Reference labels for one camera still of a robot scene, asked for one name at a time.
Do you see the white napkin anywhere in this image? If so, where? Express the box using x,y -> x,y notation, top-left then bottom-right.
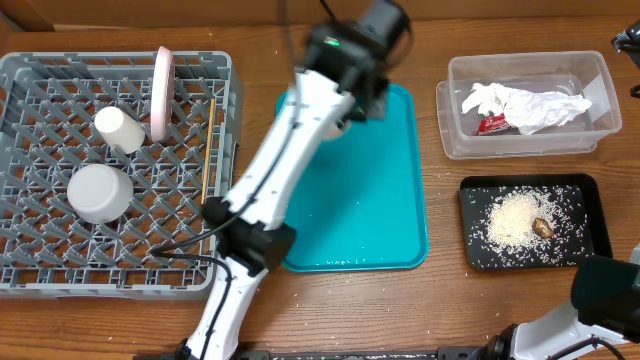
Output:
496,87 -> 592,135

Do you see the white tissue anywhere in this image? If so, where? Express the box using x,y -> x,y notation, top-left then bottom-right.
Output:
461,83 -> 510,117

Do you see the wooden chopstick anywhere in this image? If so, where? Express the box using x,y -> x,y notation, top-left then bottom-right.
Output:
201,98 -> 216,205

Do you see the red snack wrapper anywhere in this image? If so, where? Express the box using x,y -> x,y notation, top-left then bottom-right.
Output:
476,114 -> 512,136

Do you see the large pink-white plate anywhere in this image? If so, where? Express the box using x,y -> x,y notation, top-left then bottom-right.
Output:
150,47 -> 175,142

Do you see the brown food scrap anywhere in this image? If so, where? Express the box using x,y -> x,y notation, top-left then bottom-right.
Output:
532,217 -> 554,240

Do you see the cream plastic cup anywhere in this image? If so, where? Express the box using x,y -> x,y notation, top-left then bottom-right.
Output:
94,106 -> 145,154

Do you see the grey round bowl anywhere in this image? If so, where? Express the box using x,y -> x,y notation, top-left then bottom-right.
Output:
67,164 -> 134,224

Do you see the small plate with crumbs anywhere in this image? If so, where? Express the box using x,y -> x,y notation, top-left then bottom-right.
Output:
323,120 -> 351,141

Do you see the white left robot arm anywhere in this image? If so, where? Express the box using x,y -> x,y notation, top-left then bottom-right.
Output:
176,1 -> 410,360

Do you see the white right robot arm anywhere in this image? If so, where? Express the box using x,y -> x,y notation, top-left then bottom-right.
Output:
469,248 -> 639,360

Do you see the clear plastic bin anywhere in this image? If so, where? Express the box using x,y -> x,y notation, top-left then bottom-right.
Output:
436,51 -> 622,160

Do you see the teal plastic tray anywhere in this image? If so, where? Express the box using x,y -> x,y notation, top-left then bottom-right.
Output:
283,85 -> 429,273

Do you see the black plastic tray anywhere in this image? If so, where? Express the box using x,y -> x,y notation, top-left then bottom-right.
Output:
459,174 -> 613,258

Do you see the pile of rice grains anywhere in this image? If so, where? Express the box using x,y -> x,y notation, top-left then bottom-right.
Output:
460,185 -> 595,270

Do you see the grey plastic dish rack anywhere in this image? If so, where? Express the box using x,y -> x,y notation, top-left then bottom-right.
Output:
1,51 -> 243,300

